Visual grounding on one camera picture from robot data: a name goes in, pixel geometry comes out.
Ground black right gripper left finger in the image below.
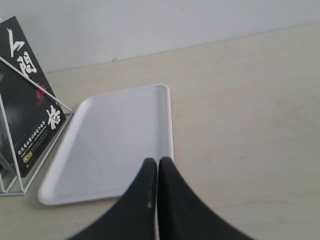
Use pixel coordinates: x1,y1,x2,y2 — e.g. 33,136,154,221
69,158,157,240

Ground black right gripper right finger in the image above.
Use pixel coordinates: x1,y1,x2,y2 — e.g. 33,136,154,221
157,157,252,240

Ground black book white characters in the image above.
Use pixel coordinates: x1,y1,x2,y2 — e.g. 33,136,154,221
0,16,66,178

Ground white plastic tray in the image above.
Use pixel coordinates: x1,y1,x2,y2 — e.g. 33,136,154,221
38,84,174,206

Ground white wire book rack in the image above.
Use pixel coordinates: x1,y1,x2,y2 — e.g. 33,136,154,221
0,58,73,197

